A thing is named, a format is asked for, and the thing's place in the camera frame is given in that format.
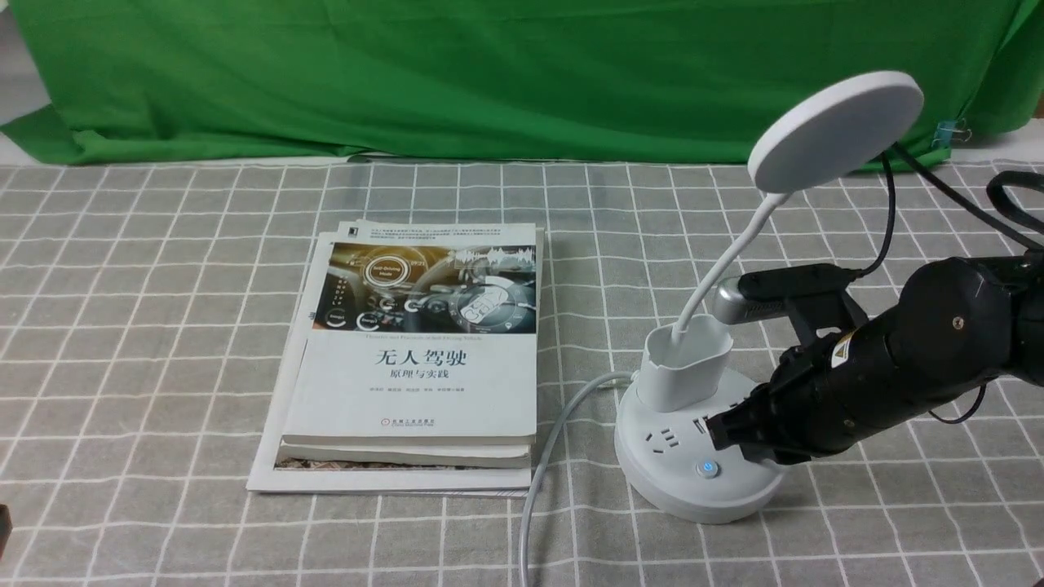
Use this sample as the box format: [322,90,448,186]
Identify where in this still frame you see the blue binder clip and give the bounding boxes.
[931,118,973,150]

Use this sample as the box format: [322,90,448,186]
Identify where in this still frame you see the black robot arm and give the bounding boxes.
[707,254,1042,466]

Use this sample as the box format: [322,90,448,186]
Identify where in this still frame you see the dark object at left edge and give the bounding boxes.
[0,504,14,558]

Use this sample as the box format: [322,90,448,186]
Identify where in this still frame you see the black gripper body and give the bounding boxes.
[754,315,992,465]

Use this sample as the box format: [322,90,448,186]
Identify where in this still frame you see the black camera cable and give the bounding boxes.
[848,143,1044,282]

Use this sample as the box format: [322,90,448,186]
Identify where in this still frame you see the white desk lamp with socket base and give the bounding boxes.
[613,70,924,524]

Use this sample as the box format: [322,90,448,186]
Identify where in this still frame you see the autonomous driving textbook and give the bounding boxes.
[278,221,540,470]

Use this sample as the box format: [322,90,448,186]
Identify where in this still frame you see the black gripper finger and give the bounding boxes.
[706,401,786,451]

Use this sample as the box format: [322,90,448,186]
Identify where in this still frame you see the thin white magazine underneath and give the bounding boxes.
[246,232,546,498]

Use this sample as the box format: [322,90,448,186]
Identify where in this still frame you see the white lamp power cable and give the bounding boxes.
[519,373,636,587]

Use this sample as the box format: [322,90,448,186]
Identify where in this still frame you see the green backdrop cloth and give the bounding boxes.
[2,1,1042,165]

